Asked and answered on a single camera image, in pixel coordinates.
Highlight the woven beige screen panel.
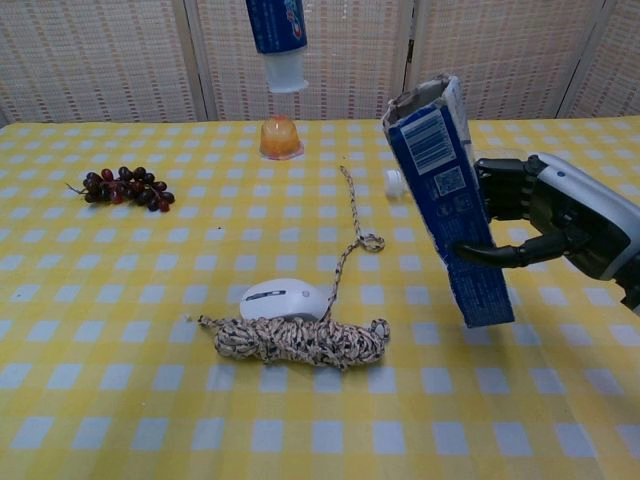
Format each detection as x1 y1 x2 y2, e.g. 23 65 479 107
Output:
399 0 617 121
0 0 209 125
556 0 640 120
184 0 416 122

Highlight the blue toothpaste box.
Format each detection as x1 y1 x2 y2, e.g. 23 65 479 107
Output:
379 74 517 330

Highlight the white computer mouse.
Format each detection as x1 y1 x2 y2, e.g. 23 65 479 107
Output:
239 277 332 324

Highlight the clear plastic water bottle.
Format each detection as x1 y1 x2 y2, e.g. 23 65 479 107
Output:
384 147 532 201

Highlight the yellow and white checkered tablecloth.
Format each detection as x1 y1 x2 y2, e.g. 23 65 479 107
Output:
0 117 640 480

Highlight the bunch of dark red grapes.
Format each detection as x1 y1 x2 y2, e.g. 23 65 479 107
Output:
65 166 177 214

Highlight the orange jelly cup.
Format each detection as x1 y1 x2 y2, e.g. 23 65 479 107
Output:
257 114 306 162

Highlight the speckled beige rope bundle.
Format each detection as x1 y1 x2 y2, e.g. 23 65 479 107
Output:
197 164 392 372

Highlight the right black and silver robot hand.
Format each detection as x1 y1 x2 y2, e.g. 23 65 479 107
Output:
452 152 640 282

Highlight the white and blue toothpaste tube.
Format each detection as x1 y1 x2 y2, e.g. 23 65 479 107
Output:
244 0 310 95

